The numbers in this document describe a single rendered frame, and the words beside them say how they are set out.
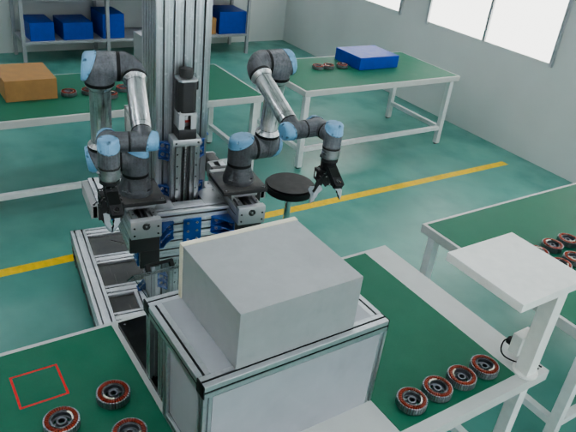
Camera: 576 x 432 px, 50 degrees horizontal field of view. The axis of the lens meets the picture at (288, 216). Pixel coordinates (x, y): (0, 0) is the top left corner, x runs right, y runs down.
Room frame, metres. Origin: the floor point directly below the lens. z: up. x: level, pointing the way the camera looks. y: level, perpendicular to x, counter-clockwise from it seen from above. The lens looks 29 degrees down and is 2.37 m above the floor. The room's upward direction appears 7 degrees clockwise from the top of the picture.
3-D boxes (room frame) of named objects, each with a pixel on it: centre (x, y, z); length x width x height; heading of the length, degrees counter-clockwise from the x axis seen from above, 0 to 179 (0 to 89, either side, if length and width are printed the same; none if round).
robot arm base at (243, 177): (2.68, 0.26, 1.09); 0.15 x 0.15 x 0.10
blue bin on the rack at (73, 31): (7.64, 2.93, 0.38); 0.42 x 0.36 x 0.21; 38
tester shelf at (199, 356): (1.61, 0.03, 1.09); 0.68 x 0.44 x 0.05; 126
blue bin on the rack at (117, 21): (7.90, 2.58, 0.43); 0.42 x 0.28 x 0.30; 38
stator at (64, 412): (1.35, 0.63, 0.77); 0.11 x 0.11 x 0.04
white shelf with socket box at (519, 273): (1.94, -0.86, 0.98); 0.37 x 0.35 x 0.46; 126
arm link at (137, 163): (2.44, 0.70, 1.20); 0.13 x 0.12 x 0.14; 111
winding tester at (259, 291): (1.60, 0.04, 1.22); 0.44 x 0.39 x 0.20; 126
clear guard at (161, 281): (1.75, 0.36, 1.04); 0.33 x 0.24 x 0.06; 36
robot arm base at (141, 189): (2.44, 0.70, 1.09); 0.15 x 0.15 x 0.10
